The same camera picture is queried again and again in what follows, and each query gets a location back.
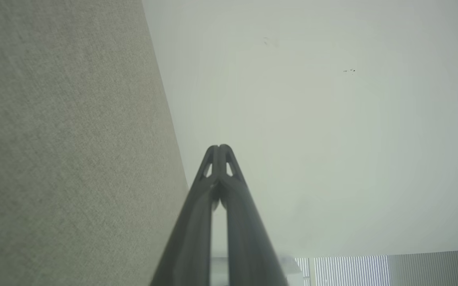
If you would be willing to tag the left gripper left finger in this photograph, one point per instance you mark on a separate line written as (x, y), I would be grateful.
(191, 234)

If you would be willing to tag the ribbed white panel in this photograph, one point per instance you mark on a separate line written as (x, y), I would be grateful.
(372, 270)

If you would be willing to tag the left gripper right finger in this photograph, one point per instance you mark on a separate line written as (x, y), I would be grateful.
(249, 238)

